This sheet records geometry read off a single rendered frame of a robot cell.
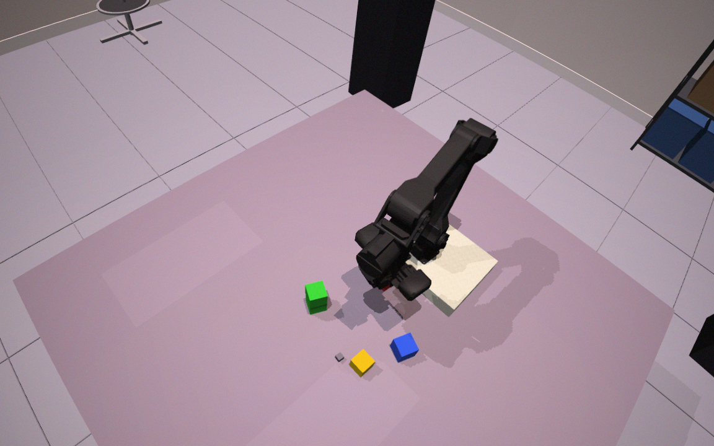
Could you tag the blue block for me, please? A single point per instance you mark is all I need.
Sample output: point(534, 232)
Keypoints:
point(404, 347)

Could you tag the yellow cube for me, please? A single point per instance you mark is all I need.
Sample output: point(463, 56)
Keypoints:
point(361, 363)

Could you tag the green block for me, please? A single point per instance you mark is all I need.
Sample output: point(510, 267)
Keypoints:
point(316, 294)
point(316, 309)

